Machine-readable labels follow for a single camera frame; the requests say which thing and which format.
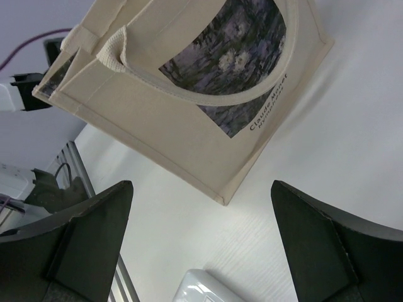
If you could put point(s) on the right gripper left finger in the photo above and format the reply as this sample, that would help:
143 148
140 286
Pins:
27 252

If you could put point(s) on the beige canvas tote bag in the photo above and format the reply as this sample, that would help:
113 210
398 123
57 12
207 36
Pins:
198 87

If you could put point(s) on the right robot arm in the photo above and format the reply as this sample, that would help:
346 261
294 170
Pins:
42 199

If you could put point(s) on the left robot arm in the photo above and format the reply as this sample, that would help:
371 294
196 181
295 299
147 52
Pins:
16 91

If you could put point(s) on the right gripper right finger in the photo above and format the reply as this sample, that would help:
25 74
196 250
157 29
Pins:
334 255

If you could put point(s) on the white rectangular bottle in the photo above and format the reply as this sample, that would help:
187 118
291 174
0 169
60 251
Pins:
198 285

